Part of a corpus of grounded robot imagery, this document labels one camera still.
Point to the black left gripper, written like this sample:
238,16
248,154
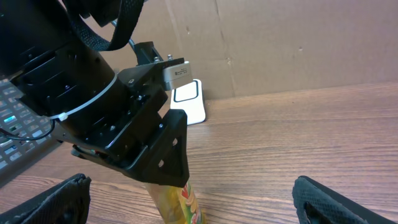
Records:
113,119

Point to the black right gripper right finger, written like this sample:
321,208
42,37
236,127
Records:
318,204

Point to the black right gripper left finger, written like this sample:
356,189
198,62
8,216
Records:
67,202

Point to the yellow oil bottle silver cap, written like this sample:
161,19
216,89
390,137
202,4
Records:
176,205

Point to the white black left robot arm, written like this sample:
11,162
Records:
51,51

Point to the white barcode scanner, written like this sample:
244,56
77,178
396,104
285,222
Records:
190,99

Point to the grey plastic basket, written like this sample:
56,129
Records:
17,156

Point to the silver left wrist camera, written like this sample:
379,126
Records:
177,76

